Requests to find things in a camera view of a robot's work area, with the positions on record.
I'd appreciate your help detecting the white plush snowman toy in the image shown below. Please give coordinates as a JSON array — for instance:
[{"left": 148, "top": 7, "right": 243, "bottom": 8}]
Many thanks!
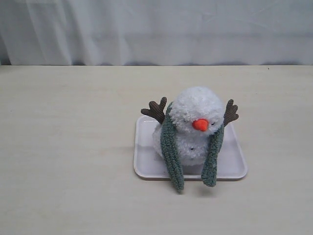
[{"left": 140, "top": 87, "right": 239, "bottom": 166}]

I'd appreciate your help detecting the white backdrop curtain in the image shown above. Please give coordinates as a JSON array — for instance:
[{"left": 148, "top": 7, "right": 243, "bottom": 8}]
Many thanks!
[{"left": 0, "top": 0, "right": 313, "bottom": 66}]

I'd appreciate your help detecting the white rectangular plastic tray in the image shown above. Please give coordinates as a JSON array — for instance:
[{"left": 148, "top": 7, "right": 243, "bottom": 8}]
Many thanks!
[{"left": 133, "top": 116, "right": 248, "bottom": 181}]

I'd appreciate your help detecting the green fleece scarf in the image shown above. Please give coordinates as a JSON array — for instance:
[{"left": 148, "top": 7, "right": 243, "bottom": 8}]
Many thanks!
[{"left": 159, "top": 101, "right": 224, "bottom": 194}]

